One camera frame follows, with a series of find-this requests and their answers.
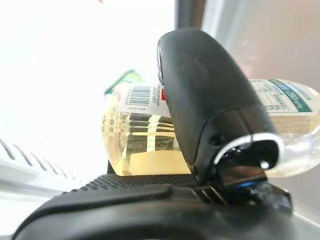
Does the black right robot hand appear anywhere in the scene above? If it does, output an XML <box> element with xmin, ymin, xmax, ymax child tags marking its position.
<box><xmin>12</xmin><ymin>27</ymin><xmax>309</xmax><ymax>240</ymax></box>

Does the yellow juice bottle white cap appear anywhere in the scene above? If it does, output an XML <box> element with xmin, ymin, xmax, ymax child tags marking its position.
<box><xmin>101</xmin><ymin>78</ymin><xmax>320</xmax><ymax>179</ymax></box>

